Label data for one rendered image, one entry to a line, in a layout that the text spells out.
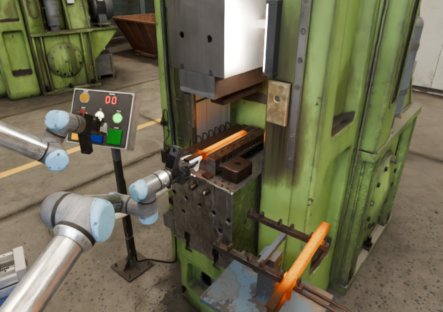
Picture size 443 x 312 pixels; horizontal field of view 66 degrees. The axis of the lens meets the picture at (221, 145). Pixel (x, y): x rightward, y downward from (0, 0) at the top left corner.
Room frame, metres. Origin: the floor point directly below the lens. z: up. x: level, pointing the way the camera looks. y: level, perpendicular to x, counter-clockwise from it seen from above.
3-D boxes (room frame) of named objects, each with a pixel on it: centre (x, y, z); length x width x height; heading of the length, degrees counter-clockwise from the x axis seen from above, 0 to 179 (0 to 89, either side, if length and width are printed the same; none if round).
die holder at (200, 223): (1.52, -0.08, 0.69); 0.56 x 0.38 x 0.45; 140
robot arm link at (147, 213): (1.12, 0.31, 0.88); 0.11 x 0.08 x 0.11; 73
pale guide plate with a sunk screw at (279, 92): (1.28, -0.22, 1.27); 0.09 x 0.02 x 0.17; 50
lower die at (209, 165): (1.54, -0.03, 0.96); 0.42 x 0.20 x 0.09; 140
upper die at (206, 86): (1.54, -0.03, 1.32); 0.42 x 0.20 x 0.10; 140
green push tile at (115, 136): (1.53, 0.52, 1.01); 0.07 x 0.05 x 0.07; 75
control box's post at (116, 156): (1.68, 0.58, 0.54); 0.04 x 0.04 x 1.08; 50
